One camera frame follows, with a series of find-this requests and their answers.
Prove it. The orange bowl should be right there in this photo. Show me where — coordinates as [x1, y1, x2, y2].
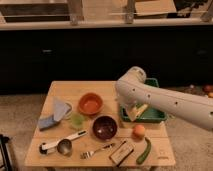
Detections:
[78, 92, 103, 116]

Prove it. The green cucumber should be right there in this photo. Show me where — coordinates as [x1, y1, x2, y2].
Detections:
[136, 137, 151, 165]

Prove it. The light wooden table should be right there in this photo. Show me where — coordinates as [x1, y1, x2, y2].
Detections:
[25, 81, 176, 168]

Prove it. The small green cup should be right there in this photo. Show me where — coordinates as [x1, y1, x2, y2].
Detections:
[70, 114, 84, 130]

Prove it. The green plastic tray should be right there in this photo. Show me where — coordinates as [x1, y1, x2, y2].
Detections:
[119, 78, 167, 123]

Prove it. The light blue cloth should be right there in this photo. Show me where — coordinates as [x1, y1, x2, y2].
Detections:
[53, 98, 70, 122]

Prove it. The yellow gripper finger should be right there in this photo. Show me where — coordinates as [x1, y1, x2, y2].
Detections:
[126, 104, 148, 121]

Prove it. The white handled tool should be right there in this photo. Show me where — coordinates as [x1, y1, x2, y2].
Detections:
[38, 130, 88, 155]

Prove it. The silver fork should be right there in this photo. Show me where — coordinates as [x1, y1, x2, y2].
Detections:
[80, 143, 115, 159]

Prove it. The dark purple bowl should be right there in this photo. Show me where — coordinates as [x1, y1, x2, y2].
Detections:
[92, 116, 117, 141]

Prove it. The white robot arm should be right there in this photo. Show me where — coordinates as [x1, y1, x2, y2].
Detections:
[115, 66, 213, 131]

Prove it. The black and tan box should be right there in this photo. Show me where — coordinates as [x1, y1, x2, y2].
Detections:
[109, 141, 134, 167]

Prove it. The metal measuring cup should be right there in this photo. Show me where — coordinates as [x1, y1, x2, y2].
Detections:
[57, 139, 72, 156]

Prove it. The orange peach fruit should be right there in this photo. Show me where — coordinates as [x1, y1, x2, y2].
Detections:
[132, 124, 146, 139]

